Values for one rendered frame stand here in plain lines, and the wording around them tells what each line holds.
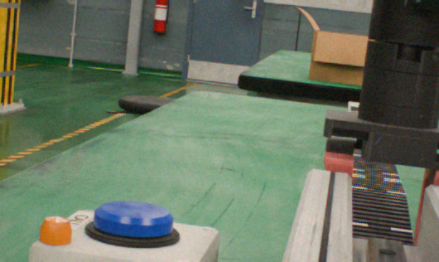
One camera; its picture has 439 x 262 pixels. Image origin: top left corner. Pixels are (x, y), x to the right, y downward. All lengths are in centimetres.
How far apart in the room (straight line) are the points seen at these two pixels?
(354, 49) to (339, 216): 222
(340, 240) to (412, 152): 23
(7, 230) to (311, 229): 32
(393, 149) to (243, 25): 1092
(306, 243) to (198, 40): 1123
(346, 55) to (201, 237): 220
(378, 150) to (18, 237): 26
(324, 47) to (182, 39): 906
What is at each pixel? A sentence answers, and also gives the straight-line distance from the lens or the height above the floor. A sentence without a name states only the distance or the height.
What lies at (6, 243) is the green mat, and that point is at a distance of 62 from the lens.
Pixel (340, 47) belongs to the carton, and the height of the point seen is 89.
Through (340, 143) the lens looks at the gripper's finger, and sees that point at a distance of 62.
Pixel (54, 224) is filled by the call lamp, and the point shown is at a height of 85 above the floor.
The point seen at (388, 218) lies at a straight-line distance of 70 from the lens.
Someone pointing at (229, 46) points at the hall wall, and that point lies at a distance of 1152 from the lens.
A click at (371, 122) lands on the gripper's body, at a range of 60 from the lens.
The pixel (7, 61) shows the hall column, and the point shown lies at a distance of 693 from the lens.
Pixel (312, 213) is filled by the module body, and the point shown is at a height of 86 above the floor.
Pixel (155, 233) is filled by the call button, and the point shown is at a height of 85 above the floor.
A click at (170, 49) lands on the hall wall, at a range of 1167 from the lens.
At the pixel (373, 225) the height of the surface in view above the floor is 80.
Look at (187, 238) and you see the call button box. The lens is 44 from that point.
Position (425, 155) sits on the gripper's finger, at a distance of 59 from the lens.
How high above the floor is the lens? 95
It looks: 8 degrees down
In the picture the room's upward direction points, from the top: 6 degrees clockwise
